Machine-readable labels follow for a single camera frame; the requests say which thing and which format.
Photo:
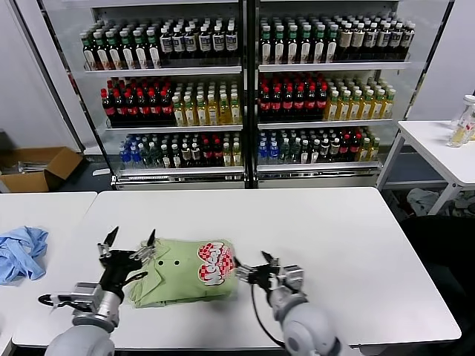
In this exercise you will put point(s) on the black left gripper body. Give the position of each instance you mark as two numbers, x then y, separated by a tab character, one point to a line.
118	267

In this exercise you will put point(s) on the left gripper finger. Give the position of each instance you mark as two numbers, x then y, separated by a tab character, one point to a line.
147	253
104	250

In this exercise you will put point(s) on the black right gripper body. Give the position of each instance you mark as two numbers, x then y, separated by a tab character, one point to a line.
265	276

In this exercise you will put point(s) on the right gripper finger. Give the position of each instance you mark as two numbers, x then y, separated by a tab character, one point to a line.
271	261
245	273

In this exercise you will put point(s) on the light green t-shirt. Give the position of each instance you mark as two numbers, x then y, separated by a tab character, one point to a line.
178	282

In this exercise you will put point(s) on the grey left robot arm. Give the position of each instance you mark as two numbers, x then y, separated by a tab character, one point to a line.
85	337

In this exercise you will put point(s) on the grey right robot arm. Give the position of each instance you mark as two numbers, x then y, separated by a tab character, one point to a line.
308	326

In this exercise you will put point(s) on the small white flat object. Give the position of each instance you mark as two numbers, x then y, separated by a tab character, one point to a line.
101	172

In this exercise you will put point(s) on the crumpled light blue shirt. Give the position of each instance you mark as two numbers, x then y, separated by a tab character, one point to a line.
22	256

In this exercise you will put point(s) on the white metal shelf board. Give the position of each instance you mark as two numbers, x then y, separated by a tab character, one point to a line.
174	128
334	66
163	70
326	123
319	167
178	171

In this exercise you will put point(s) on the clear green water bottle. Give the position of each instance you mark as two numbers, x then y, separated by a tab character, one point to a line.
154	157
285	152
145	157
295	152

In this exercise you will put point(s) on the blue drink bottle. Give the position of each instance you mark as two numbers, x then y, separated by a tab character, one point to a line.
124	155
262	152
274	152
135	155

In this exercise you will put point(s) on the small dark tea bottle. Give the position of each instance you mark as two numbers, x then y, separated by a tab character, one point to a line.
175	157
334	148
165	157
185	155
324	150
314	152
304	152
195	155

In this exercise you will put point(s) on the open brown cardboard box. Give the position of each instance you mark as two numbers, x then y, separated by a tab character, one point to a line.
22	182

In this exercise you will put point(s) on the small yellow tea bottle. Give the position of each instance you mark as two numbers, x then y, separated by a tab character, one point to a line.
375	148
236	155
226	155
365	148

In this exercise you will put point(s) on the small red cap cola bottle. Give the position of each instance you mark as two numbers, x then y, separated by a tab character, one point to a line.
216	154
345	146
355	145
206	154

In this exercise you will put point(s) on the grey metal parts bundle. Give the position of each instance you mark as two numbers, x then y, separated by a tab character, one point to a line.
22	167

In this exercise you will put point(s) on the yellow tea bottle green label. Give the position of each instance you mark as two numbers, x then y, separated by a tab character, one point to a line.
378	105
224	111
332	107
201	112
355	107
344	107
235	110
367	106
388	105
189	113
212	112
179	113

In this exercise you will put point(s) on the green cap dark tea bottle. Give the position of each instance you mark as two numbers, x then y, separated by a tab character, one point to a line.
154	55
305	49
278	50
331	47
128	55
141	55
318	48
114	55
265	50
292	49
89	55
101	55

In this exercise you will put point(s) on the grey green crumpled cloth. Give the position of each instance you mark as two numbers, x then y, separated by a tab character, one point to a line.
464	204

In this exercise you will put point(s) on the white side table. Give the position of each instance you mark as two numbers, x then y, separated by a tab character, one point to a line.
430	137

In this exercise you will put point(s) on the white cap dark label bottle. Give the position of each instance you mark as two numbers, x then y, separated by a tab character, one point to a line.
370	40
204	43
231	41
384	39
190	43
408	38
396	38
167	44
217	42
178	44

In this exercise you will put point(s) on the beige label dark bottle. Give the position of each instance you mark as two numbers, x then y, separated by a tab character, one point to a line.
358	41
346	41

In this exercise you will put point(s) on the clear plastic jar white lid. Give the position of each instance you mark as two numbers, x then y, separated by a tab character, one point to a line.
462	122

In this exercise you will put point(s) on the glass door beverage cabinet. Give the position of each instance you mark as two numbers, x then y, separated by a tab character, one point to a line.
167	11
326	7

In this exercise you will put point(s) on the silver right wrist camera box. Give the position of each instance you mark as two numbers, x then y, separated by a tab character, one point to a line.
293	278

